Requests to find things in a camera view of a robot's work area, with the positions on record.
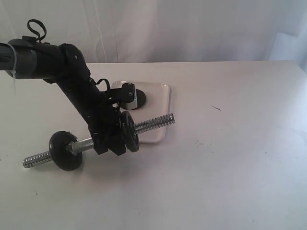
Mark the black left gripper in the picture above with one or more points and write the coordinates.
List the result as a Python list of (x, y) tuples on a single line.
[(104, 126)]

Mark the black weight plate end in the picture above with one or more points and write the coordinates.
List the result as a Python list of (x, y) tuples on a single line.
[(128, 132), (60, 154)]

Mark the chrome threaded dumbbell bar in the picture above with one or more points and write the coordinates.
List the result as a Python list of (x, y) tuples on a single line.
[(87, 144)]

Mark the black weight plate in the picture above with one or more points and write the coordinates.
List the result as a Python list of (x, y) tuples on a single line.
[(141, 98)]

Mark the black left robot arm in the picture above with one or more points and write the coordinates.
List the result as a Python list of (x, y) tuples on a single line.
[(65, 66)]

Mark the white rectangular tray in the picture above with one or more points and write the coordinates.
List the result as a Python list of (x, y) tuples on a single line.
[(157, 104)]

